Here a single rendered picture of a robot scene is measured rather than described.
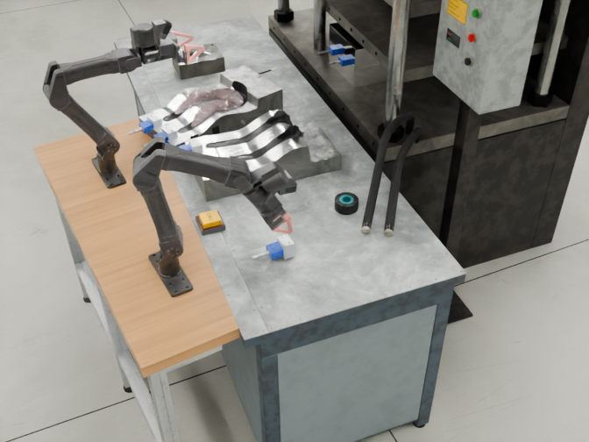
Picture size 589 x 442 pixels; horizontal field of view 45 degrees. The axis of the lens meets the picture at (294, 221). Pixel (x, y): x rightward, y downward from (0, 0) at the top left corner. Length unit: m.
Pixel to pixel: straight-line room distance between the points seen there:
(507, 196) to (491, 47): 1.08
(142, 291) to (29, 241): 1.63
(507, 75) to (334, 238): 0.75
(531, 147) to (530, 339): 0.80
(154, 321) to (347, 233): 0.67
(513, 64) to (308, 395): 1.22
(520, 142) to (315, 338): 1.37
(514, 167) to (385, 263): 1.11
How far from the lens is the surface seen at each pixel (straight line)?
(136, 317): 2.07
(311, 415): 2.40
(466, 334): 3.10
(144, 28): 2.42
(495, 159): 3.03
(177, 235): 2.04
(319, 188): 2.45
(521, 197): 3.28
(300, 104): 2.92
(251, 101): 2.78
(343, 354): 2.22
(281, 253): 2.15
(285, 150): 2.42
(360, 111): 2.91
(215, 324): 2.01
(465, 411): 2.85
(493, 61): 2.31
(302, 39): 3.48
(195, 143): 2.50
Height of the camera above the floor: 2.28
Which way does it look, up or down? 40 degrees down
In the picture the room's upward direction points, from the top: 1 degrees counter-clockwise
